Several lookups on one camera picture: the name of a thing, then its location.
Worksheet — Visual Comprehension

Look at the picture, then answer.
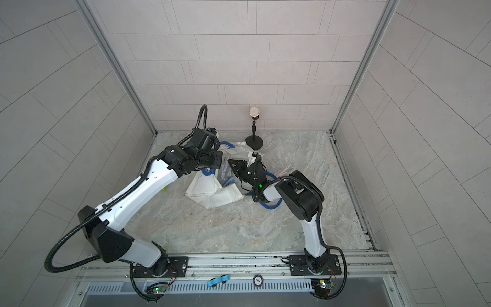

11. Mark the white canvas Doraemon bag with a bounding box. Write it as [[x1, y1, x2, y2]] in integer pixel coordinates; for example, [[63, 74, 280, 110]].
[[185, 141, 259, 209]]

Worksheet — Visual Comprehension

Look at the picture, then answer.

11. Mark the pink compass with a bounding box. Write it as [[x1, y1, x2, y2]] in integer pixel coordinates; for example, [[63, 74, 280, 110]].
[[275, 165, 295, 177]]

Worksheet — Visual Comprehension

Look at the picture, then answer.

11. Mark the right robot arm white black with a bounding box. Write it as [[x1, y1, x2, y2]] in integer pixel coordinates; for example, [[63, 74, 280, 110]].
[[228, 159, 347, 275]]

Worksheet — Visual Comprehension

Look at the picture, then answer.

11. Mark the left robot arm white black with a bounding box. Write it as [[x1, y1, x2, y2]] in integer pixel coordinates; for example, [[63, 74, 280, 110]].
[[44, 105, 222, 276]]

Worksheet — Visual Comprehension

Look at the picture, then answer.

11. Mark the black stand with pink ball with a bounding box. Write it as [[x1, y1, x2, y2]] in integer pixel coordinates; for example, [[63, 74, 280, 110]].
[[245, 107, 263, 150]]

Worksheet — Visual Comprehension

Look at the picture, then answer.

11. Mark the blue tape piece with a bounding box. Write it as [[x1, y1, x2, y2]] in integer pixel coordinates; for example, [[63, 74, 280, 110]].
[[207, 275, 230, 288]]

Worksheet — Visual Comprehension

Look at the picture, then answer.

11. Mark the round black badge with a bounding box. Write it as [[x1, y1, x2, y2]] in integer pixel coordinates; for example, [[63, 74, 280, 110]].
[[253, 275, 264, 288]]

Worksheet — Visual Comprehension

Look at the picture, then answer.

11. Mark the right green circuit board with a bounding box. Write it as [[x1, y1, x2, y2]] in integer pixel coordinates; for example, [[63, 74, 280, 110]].
[[311, 279, 336, 299]]

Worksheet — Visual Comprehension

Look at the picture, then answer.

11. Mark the green circuit board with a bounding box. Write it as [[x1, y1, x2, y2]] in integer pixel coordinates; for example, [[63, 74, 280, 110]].
[[311, 279, 336, 299], [145, 282, 168, 295]]

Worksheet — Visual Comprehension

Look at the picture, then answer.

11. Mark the left green circuit board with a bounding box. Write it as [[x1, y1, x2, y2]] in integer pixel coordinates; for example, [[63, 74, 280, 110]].
[[145, 282, 168, 295]]

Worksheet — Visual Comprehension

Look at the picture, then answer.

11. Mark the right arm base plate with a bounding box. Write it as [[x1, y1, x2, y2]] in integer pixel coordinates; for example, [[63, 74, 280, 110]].
[[281, 254, 342, 276]]

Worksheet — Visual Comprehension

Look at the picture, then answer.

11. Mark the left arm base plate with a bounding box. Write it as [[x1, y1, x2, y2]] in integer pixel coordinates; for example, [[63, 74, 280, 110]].
[[132, 256, 189, 278]]

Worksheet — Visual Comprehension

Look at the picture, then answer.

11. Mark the aluminium rail frame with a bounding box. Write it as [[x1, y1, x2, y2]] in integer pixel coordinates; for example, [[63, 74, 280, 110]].
[[75, 250, 396, 282]]

